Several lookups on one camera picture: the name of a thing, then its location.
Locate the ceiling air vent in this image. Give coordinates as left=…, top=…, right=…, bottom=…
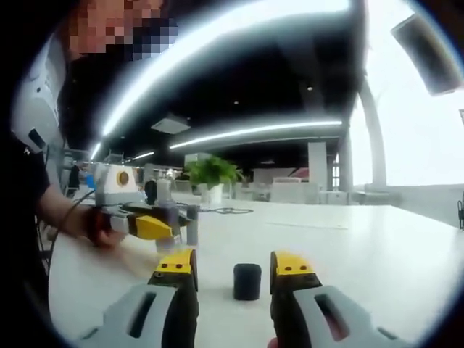
left=151, top=115, right=191, bottom=132

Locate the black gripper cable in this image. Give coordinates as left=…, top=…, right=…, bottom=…
left=49, top=175, right=99, bottom=254

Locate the white chest device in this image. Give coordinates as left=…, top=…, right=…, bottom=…
left=12, top=36, right=68, bottom=146

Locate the black wall monitor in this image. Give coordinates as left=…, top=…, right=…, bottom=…
left=391, top=14, right=460, bottom=96

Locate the black power cable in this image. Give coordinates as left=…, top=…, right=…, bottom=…
left=199, top=206, right=253, bottom=216

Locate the black desk fan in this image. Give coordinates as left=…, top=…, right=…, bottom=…
left=144, top=181, right=159, bottom=204

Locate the green potted plant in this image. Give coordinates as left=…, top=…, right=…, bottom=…
left=184, top=155, right=242, bottom=204

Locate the person's left hand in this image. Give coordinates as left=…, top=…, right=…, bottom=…
left=88, top=213, right=126, bottom=248

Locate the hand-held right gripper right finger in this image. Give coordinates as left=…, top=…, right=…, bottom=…
left=270, top=250, right=410, bottom=348

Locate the person's dark shirt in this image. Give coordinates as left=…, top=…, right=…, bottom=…
left=0, top=133, right=51, bottom=348

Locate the ceiling light strip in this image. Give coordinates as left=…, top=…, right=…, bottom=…
left=103, top=0, right=351, bottom=137
left=170, top=121, right=344, bottom=149

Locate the white table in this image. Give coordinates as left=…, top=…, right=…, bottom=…
left=49, top=197, right=463, bottom=348

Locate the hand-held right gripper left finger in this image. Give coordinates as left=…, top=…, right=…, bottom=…
left=78, top=249, right=199, bottom=348

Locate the tall dark cosmetic bottle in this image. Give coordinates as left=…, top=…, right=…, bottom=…
left=155, top=179, right=179, bottom=254

